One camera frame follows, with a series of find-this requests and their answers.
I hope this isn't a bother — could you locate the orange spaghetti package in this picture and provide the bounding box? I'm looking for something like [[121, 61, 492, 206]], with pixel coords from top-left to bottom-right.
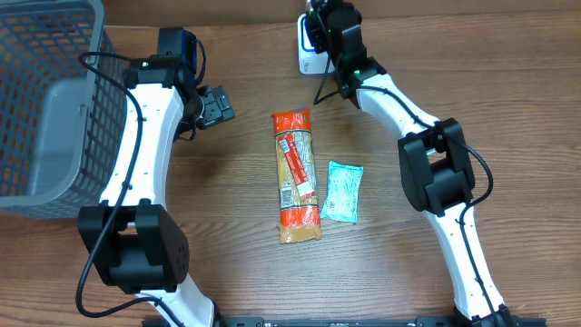
[[272, 109, 322, 243]]

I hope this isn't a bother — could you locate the teal Kleenex tissue pack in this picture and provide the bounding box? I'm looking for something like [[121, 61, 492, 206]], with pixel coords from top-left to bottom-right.
[[320, 161, 364, 223]]

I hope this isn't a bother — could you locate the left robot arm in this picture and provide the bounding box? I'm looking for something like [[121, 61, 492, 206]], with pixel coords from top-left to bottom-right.
[[74, 27, 235, 327]]

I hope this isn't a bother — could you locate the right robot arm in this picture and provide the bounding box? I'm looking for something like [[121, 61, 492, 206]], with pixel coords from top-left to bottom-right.
[[304, 0, 517, 326]]

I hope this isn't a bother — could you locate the white barcode scanner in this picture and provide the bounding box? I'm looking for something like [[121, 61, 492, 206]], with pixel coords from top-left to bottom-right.
[[297, 14, 329, 74]]

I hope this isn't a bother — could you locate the grey plastic mesh basket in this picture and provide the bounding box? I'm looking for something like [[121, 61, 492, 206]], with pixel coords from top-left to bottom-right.
[[1, 1, 126, 219]]

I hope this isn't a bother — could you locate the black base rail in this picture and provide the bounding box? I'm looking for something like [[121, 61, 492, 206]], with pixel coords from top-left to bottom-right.
[[141, 315, 548, 327]]

